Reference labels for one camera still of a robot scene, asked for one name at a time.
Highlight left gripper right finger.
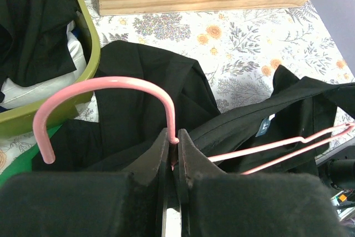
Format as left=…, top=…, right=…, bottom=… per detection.
left=177, top=129, right=347, bottom=236

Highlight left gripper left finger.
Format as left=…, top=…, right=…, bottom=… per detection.
left=1, top=130, right=169, bottom=236

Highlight white shirt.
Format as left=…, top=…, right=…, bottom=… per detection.
left=1, top=12, right=87, bottom=109

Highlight blue plaid shirt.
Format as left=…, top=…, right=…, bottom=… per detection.
left=0, top=90, right=7, bottom=108

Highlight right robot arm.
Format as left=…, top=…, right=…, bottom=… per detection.
left=316, top=138, right=354, bottom=191

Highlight green cloth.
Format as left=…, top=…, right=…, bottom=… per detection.
left=0, top=124, right=64, bottom=188

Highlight olive green plastic basket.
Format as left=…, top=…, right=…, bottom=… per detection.
left=0, top=0, right=101, bottom=139

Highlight floral table mat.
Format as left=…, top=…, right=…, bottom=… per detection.
left=0, top=0, right=355, bottom=177

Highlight aluminium rail frame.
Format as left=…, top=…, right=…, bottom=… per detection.
left=331, top=189, right=354, bottom=224

